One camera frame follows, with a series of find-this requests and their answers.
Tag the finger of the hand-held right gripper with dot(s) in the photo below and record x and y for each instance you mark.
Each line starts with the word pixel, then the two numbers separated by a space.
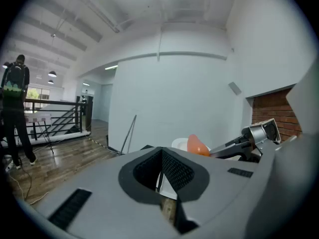
pixel 229 153
pixel 236 141

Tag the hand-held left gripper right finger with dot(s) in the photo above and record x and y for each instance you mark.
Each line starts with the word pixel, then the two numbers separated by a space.
pixel 224 195

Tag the black pendant lamp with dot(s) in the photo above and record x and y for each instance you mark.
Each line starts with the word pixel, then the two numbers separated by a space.
pixel 52 74
pixel 50 82

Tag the grey wall box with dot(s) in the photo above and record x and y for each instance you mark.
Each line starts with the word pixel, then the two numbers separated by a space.
pixel 234 88

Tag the white round plate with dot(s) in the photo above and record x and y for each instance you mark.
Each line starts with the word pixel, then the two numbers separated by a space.
pixel 179 143

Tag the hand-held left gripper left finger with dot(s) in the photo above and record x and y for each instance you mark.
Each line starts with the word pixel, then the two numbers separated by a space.
pixel 104 198

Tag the strip ceiling light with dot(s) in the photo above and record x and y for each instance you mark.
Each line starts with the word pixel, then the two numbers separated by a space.
pixel 111 67

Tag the orange carrot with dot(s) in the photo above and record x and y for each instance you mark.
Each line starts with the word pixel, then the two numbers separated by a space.
pixel 197 146

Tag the teal flat mop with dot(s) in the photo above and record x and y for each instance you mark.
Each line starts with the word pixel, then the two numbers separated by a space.
pixel 128 136

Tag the black metal railing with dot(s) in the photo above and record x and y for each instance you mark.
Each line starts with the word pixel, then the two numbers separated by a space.
pixel 62 113

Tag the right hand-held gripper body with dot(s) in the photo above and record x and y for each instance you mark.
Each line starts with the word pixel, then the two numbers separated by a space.
pixel 261 133

